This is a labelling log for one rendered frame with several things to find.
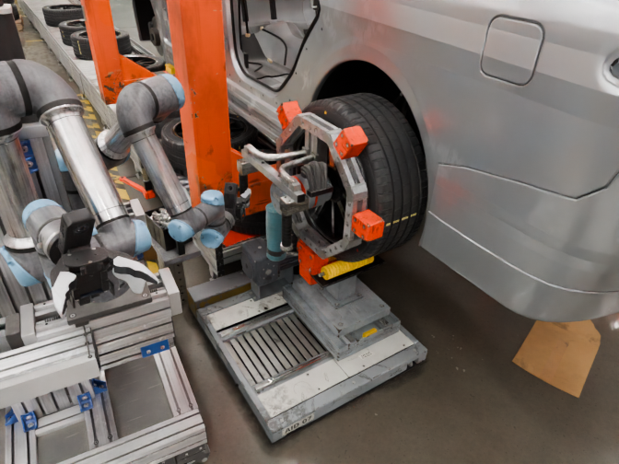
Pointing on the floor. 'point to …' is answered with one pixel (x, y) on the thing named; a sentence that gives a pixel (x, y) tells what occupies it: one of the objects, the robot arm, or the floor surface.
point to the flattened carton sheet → (560, 353)
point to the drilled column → (177, 278)
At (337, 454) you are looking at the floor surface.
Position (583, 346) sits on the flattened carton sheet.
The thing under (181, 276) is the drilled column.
